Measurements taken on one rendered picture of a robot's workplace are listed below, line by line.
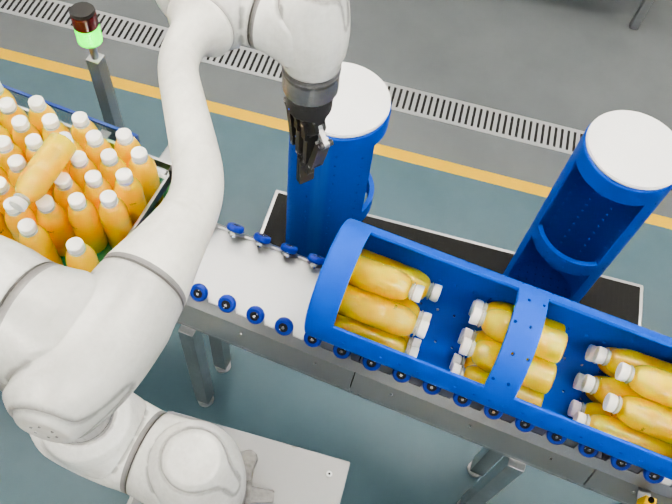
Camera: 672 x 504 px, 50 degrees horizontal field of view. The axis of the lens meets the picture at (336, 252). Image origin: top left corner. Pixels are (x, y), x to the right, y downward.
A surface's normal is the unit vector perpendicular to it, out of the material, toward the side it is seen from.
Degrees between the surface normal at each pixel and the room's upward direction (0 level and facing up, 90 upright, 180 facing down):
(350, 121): 0
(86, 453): 52
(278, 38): 85
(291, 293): 0
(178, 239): 30
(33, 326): 11
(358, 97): 0
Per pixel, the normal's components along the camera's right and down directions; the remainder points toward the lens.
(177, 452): 0.25, -0.47
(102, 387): 0.68, 0.12
